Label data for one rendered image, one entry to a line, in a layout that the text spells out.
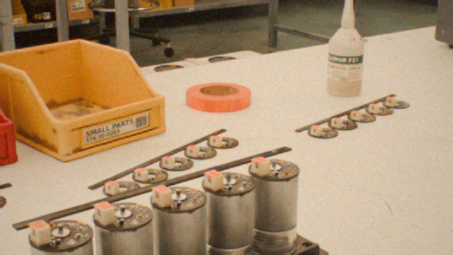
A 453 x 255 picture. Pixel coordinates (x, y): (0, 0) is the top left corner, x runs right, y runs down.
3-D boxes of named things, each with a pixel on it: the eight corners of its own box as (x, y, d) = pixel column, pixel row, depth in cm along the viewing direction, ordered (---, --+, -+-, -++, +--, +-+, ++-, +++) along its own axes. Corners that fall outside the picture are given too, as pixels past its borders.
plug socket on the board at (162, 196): (177, 203, 31) (177, 189, 31) (160, 208, 30) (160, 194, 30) (166, 197, 32) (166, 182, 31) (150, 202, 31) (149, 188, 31)
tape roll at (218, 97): (242, 92, 70) (243, 81, 69) (257, 111, 64) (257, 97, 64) (181, 96, 68) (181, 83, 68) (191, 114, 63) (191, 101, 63)
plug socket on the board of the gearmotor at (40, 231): (57, 240, 28) (56, 225, 27) (36, 247, 27) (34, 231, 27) (49, 233, 28) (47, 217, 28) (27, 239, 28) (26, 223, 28)
